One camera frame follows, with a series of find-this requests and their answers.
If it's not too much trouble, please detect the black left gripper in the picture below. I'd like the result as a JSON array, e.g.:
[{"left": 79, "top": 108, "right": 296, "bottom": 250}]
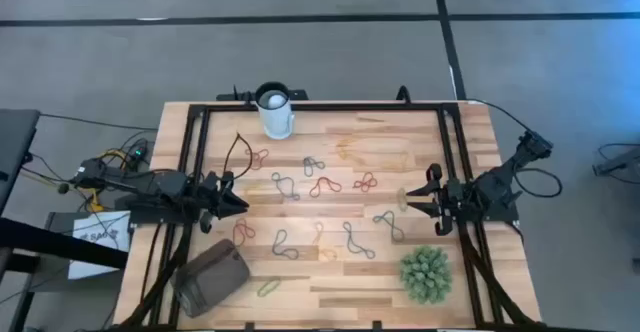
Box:
[{"left": 197, "top": 170, "right": 250, "bottom": 234}]

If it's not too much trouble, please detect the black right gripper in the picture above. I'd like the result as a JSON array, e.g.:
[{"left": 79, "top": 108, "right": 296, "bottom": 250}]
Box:
[{"left": 405, "top": 163, "right": 474, "bottom": 237}]

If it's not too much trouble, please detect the teal rubber band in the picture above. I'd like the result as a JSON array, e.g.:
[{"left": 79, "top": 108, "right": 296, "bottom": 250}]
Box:
[
  {"left": 302, "top": 155, "right": 327, "bottom": 178},
  {"left": 341, "top": 220, "right": 377, "bottom": 261},
  {"left": 270, "top": 228, "right": 301, "bottom": 262},
  {"left": 270, "top": 171, "right": 302, "bottom": 202},
  {"left": 371, "top": 209, "right": 406, "bottom": 244}
]

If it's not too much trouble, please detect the brown fabric bin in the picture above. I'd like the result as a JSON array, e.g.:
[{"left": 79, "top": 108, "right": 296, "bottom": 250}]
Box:
[{"left": 171, "top": 238, "right": 251, "bottom": 319}]

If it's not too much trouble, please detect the green artificial plant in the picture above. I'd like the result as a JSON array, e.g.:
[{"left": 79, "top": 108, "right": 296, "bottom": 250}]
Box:
[{"left": 398, "top": 244, "right": 454, "bottom": 306}]

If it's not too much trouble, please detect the tall white plastic cup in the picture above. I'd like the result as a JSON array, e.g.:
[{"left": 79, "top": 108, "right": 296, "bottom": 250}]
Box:
[{"left": 254, "top": 81, "right": 297, "bottom": 141}]

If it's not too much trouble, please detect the black power adapter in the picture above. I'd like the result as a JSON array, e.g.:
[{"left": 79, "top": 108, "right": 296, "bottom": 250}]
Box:
[{"left": 127, "top": 143, "right": 150, "bottom": 167}]

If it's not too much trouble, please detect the white paper sign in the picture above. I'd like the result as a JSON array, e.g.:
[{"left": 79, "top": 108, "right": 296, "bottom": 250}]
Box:
[{"left": 67, "top": 210, "right": 133, "bottom": 281}]

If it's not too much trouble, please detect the grey box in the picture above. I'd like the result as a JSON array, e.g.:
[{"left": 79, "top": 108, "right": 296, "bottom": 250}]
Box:
[{"left": 29, "top": 210, "right": 132, "bottom": 293}]

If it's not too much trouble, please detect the black bar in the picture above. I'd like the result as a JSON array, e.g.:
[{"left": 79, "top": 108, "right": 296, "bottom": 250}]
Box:
[{"left": 0, "top": 215, "right": 130, "bottom": 272}]

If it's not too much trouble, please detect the black bracket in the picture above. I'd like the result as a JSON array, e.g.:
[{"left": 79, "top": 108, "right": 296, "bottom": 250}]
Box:
[{"left": 215, "top": 84, "right": 310, "bottom": 103}]

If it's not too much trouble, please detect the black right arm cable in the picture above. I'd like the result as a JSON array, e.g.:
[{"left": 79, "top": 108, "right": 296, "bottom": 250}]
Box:
[{"left": 464, "top": 97, "right": 564, "bottom": 199}]

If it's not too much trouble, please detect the black metal table frame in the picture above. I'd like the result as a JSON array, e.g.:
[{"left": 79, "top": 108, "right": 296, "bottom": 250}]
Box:
[{"left": 117, "top": 99, "right": 546, "bottom": 332}]

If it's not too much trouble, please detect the yellow cable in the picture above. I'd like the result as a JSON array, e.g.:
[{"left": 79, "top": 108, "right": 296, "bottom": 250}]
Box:
[{"left": 84, "top": 147, "right": 132, "bottom": 214}]

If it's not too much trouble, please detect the black floor cable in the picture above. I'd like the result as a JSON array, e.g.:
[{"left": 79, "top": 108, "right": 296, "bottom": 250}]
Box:
[{"left": 38, "top": 112, "right": 159, "bottom": 133}]

